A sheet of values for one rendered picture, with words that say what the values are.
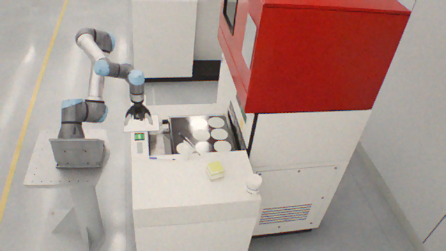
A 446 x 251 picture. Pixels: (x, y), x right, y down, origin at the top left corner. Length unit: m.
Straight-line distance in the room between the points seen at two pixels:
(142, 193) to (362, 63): 1.26
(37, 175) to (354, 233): 2.32
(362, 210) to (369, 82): 1.53
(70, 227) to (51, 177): 0.76
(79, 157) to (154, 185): 0.49
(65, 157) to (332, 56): 1.48
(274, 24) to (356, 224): 2.02
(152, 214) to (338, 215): 1.82
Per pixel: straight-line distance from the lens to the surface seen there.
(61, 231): 2.95
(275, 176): 2.35
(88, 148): 2.11
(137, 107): 1.98
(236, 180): 1.95
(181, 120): 2.35
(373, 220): 3.36
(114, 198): 3.11
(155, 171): 1.96
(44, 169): 2.27
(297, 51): 1.80
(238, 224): 2.03
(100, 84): 2.27
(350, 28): 1.86
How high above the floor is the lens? 2.42
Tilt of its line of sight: 40 degrees down
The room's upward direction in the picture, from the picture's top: 8 degrees clockwise
